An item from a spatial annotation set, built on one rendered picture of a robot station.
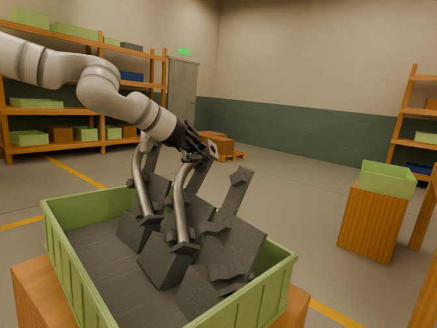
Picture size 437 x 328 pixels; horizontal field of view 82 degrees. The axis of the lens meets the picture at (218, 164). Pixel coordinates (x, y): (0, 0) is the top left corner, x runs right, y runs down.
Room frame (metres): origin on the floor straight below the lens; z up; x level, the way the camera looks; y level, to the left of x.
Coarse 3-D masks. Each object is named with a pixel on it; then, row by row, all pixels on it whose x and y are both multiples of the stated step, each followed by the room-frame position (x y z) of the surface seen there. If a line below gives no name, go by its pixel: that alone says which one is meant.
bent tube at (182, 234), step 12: (216, 144) 0.71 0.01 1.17; (216, 156) 0.67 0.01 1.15; (180, 168) 0.70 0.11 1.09; (192, 168) 0.70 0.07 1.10; (180, 180) 0.68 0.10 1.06; (180, 192) 0.66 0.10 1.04; (180, 204) 0.62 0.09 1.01; (180, 216) 0.59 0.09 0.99; (180, 228) 0.57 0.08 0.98; (180, 240) 0.54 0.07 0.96
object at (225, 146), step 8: (200, 136) 5.43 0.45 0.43; (208, 136) 5.42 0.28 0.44; (216, 136) 5.53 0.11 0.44; (224, 136) 5.89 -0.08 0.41; (224, 144) 5.03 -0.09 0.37; (232, 144) 5.23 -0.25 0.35; (224, 152) 5.05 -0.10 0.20; (232, 152) 5.26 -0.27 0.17; (240, 152) 5.55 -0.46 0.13; (224, 160) 5.02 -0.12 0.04; (232, 160) 5.24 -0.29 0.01
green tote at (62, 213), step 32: (96, 192) 0.78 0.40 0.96; (128, 192) 0.85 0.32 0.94; (64, 224) 0.71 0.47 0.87; (64, 256) 0.50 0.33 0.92; (288, 256) 0.52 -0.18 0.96; (64, 288) 0.51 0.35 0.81; (256, 288) 0.42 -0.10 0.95; (288, 288) 0.52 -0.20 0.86; (96, 320) 0.33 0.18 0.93; (224, 320) 0.36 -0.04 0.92; (256, 320) 0.44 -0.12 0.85
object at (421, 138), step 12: (408, 84) 4.88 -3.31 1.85; (408, 96) 5.21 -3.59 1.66; (408, 108) 4.83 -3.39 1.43; (432, 108) 4.68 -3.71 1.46; (396, 132) 4.87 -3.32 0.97; (420, 132) 5.02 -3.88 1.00; (408, 144) 4.70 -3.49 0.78; (420, 144) 4.60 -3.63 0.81; (432, 144) 4.54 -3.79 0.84; (420, 168) 4.62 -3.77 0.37; (432, 168) 4.82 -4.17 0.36
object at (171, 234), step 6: (168, 198) 0.65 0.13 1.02; (186, 198) 0.66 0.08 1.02; (168, 204) 0.64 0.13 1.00; (186, 204) 0.66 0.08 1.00; (192, 228) 0.59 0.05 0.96; (168, 234) 0.57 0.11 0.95; (174, 234) 0.57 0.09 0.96; (192, 234) 0.58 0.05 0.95; (168, 240) 0.56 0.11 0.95; (174, 240) 0.56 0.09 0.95; (192, 240) 0.58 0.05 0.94
